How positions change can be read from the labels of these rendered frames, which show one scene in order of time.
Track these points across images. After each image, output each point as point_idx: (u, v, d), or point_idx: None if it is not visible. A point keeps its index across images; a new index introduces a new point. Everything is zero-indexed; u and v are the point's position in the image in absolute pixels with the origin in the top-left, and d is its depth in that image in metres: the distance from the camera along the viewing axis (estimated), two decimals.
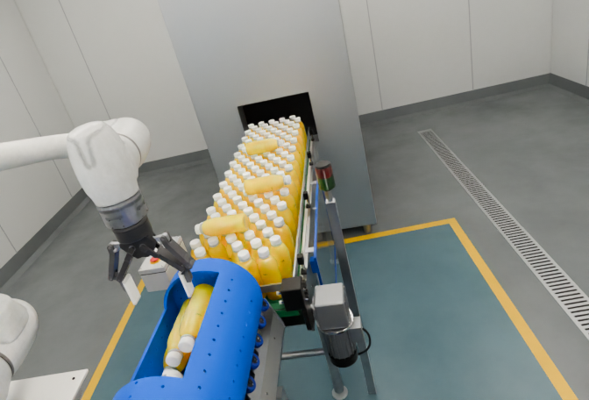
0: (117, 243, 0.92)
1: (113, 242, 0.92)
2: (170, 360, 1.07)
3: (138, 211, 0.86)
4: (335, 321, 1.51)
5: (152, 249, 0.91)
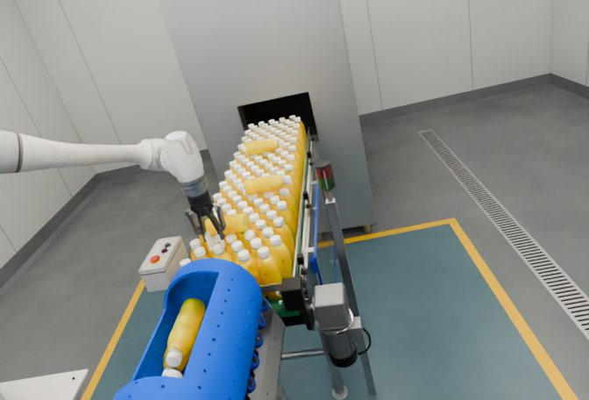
0: (189, 209, 1.46)
1: (187, 210, 1.47)
2: (170, 360, 1.07)
3: (204, 186, 1.40)
4: (335, 321, 1.51)
5: (211, 210, 1.45)
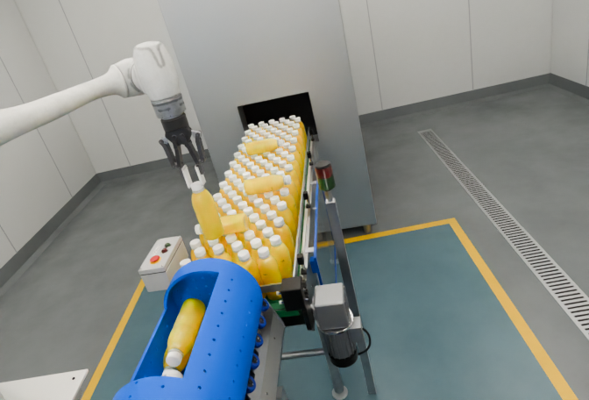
0: (164, 137, 1.28)
1: (161, 138, 1.29)
2: (170, 360, 1.07)
3: (180, 107, 1.22)
4: (335, 321, 1.51)
5: (188, 138, 1.27)
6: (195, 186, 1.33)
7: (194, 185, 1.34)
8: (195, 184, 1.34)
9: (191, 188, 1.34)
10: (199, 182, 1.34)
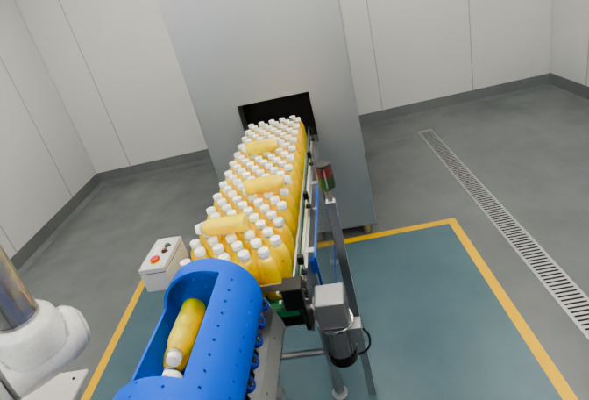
0: None
1: None
2: (170, 360, 1.07)
3: None
4: (335, 321, 1.51)
5: None
6: (222, 260, 1.45)
7: (221, 258, 1.46)
8: (222, 257, 1.46)
9: None
10: (225, 255, 1.46)
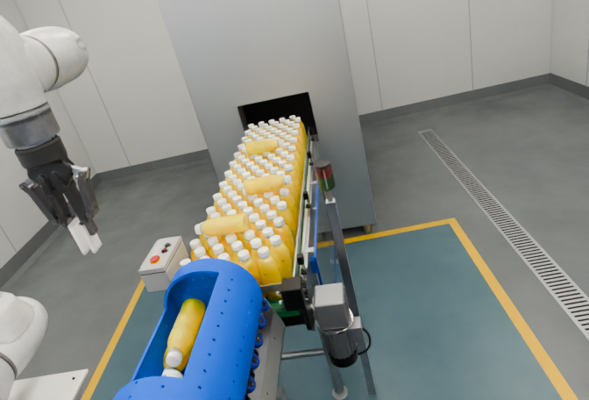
0: (76, 166, 0.76)
1: (81, 168, 0.76)
2: (170, 360, 1.07)
3: None
4: (335, 321, 1.51)
5: None
6: (222, 260, 1.45)
7: (221, 258, 1.46)
8: (222, 257, 1.46)
9: None
10: (225, 255, 1.46)
